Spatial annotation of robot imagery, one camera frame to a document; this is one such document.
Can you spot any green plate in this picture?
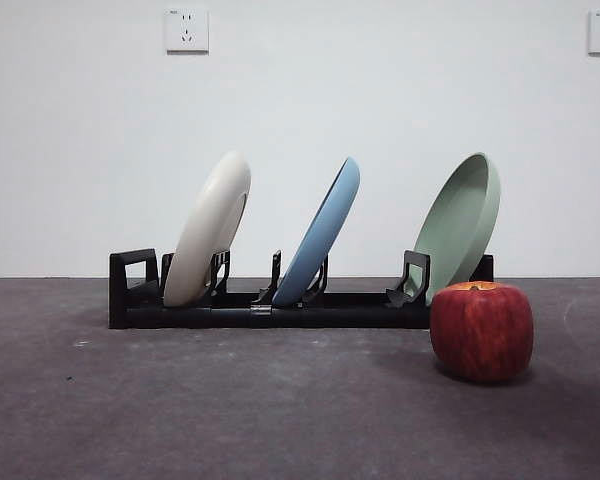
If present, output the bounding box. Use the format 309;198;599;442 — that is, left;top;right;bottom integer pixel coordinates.
410;152;502;307

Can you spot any blue plate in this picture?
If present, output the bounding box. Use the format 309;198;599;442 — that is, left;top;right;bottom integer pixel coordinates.
271;156;361;308

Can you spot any cream pale yellow plate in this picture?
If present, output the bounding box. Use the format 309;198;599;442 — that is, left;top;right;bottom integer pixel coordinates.
162;150;253;307

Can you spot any black plate rack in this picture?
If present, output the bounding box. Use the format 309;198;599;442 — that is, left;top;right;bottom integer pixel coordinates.
108;247;495;331

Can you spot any red apple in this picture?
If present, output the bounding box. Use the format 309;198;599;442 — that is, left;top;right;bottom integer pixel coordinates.
429;281;535;385

